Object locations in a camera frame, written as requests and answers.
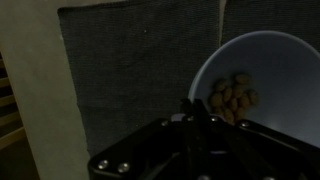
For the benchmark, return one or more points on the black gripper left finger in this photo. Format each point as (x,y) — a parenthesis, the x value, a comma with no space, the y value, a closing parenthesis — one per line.
(187,109)

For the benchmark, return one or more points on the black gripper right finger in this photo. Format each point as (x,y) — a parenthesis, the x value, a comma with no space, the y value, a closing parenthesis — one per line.
(201,111)

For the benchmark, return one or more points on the brown nuts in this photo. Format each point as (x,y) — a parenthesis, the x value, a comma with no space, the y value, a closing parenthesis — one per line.
(231,99)

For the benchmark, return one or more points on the blue bowl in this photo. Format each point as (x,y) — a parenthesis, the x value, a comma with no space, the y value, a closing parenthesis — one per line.
(285,72)

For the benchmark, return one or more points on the dark grey placemat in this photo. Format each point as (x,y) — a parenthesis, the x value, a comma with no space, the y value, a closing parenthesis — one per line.
(300,18)
(133,61)

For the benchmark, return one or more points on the wooden chair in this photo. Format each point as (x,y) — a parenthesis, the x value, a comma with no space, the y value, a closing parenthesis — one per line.
(11,127)

